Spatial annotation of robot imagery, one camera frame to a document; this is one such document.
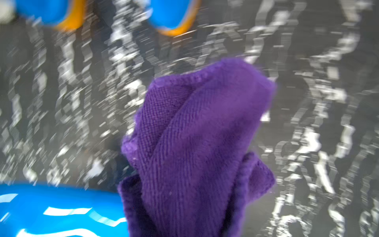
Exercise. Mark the purple cloth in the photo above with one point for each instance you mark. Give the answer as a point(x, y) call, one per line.
point(194, 173)

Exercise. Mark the blue rubber boot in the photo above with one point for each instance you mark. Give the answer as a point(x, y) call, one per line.
point(64, 15)
point(172, 17)
point(44, 211)

